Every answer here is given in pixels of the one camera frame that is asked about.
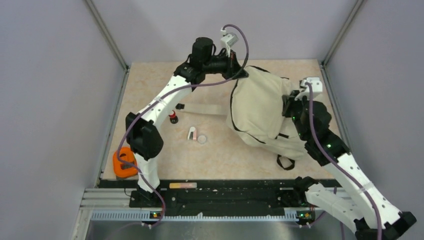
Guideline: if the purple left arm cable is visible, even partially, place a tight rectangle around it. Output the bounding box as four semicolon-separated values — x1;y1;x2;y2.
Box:
115;23;250;228

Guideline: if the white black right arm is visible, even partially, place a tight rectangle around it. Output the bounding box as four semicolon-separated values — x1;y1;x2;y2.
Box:
282;90;417;240

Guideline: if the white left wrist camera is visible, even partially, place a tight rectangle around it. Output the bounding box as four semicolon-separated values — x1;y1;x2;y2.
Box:
220;28;239;57

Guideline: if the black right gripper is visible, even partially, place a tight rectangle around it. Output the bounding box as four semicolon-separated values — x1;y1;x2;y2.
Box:
281;89;315;141

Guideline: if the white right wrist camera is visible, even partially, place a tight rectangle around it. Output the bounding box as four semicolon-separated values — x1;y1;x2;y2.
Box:
294;77;324;101

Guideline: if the cream canvas backpack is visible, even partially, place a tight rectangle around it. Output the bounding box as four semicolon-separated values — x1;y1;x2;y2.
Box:
175;65;308;171

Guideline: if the aluminium frame rail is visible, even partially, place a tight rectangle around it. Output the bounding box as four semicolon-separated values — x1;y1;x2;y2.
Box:
83;0;130;71

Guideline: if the small round clear cap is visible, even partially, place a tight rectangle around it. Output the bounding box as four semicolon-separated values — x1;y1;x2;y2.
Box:
197;135;207;145

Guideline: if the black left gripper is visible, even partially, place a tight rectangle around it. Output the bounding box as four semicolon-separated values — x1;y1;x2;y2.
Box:
202;48;247;80

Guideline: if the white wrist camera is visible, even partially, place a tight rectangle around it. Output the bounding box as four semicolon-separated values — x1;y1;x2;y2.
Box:
294;77;324;101
220;28;239;57

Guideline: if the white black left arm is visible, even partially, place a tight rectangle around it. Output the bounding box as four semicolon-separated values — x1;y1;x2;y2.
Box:
124;32;248;207

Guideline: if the yellow pink highlighter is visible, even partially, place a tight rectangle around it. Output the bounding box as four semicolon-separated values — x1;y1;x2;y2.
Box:
169;182;198;189

